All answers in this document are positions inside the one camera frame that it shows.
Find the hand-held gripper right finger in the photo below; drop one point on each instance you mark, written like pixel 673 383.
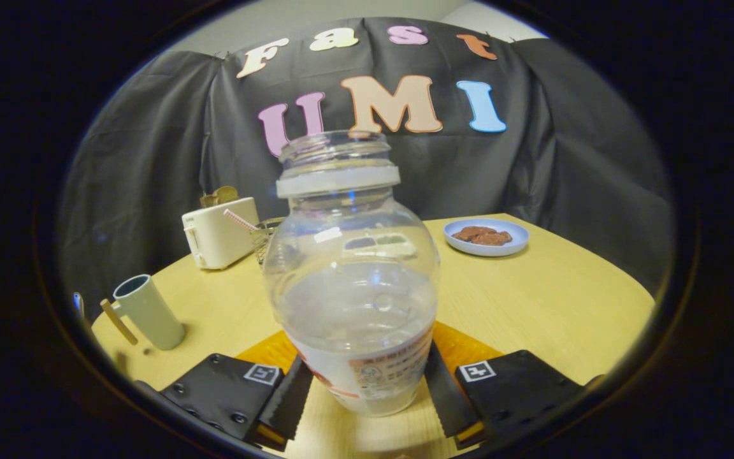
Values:
pixel 453 401

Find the brown meat slices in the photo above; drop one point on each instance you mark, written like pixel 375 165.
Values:
pixel 483 236

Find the light blue plate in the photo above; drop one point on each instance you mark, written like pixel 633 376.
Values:
pixel 507 243

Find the toasted bread slice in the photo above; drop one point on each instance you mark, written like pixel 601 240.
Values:
pixel 222 195

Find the red striped straw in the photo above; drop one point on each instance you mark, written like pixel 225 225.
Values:
pixel 239 220

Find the light wooden table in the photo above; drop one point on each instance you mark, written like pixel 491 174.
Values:
pixel 532 306

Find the white toaster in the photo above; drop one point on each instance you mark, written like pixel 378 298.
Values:
pixel 220 239

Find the ribbed clear glass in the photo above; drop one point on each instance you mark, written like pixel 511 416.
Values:
pixel 264 245

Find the clear plastic juice bottle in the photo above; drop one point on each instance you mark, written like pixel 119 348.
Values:
pixel 354 306

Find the black backdrop cloth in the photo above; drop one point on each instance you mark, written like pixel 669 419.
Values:
pixel 564 159

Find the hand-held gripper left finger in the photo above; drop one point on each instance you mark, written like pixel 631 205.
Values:
pixel 287 401

